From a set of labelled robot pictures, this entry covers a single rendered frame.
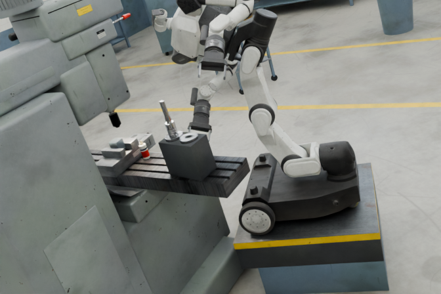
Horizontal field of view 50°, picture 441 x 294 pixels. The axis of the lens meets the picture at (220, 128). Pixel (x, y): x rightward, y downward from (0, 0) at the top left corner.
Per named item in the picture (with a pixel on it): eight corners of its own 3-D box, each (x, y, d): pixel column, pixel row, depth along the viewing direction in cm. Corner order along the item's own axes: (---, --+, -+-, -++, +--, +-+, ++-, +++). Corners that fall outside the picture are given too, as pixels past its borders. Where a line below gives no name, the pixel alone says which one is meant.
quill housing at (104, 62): (107, 98, 257) (84, 42, 245) (134, 97, 246) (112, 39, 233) (82, 114, 244) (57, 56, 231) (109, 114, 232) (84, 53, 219)
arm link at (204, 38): (224, 57, 213) (225, 39, 219) (225, 40, 204) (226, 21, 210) (199, 55, 213) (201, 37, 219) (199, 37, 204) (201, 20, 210)
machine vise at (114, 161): (137, 143, 282) (130, 127, 277) (156, 144, 273) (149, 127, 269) (97, 176, 256) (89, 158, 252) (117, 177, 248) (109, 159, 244)
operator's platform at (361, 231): (379, 213, 313) (371, 162, 297) (389, 291, 254) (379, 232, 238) (265, 223, 337) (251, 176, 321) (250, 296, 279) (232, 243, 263)
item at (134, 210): (149, 167, 295) (142, 150, 290) (193, 170, 275) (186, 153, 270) (93, 216, 259) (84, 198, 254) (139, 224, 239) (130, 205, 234)
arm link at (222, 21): (216, 46, 212) (234, 30, 219) (218, 31, 205) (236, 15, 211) (205, 39, 214) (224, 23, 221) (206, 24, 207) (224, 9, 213)
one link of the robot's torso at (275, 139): (312, 157, 277) (271, 90, 263) (311, 175, 259) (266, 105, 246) (289, 166, 283) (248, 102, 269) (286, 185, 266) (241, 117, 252)
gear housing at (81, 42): (86, 41, 248) (79, 22, 244) (119, 36, 234) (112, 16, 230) (37, 65, 224) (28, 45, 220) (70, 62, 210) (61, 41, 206)
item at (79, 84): (77, 109, 244) (57, 62, 233) (109, 109, 230) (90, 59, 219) (49, 127, 230) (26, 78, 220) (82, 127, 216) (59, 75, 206)
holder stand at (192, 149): (185, 162, 242) (173, 128, 234) (217, 167, 228) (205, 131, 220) (169, 174, 234) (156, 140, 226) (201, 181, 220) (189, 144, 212)
